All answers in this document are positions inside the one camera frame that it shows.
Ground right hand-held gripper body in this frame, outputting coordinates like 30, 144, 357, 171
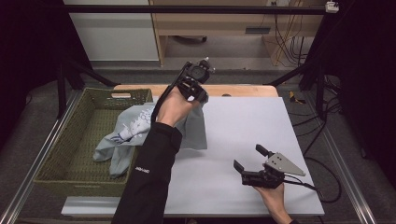
241, 151, 307, 189

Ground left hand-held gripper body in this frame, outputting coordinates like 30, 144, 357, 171
181, 57, 216, 86

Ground light grey printed shirt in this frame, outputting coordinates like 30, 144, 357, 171
92, 101, 209, 179

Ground green woven basket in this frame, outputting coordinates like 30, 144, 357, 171
33, 87, 154, 198

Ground person's left hand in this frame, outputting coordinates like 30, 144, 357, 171
155, 86, 201, 128

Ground person's right hand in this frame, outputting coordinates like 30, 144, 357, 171
253, 182, 294, 224

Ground wooden desk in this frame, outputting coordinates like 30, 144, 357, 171
148, 0, 325, 67

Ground yellow and black tool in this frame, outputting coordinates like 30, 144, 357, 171
289, 91, 308, 105

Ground black metal stand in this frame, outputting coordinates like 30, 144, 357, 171
56, 58, 121, 119
264, 60, 329, 110

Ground white cabinet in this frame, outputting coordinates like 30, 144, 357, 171
63, 0, 160, 62

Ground black curtain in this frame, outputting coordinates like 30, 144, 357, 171
306, 0, 396, 190
0, 0, 94, 150

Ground small white device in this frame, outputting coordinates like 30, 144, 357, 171
324, 0, 340, 14

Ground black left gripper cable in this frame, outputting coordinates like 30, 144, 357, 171
150, 61, 191, 123

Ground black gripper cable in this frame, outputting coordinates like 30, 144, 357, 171
283, 156, 343, 204
150, 61, 191, 123

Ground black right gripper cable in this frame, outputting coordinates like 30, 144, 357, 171
283, 156, 343, 204

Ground black horizontal frame bar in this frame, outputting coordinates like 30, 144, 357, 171
62, 4, 328, 16

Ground bundle of black floor cables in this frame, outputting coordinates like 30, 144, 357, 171
288, 74, 345, 157

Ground aluminium frame rail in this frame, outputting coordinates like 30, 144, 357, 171
320, 125, 378, 224
0, 89, 84, 224

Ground hanging cables under desk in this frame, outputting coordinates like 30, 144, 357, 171
270, 13, 309, 67

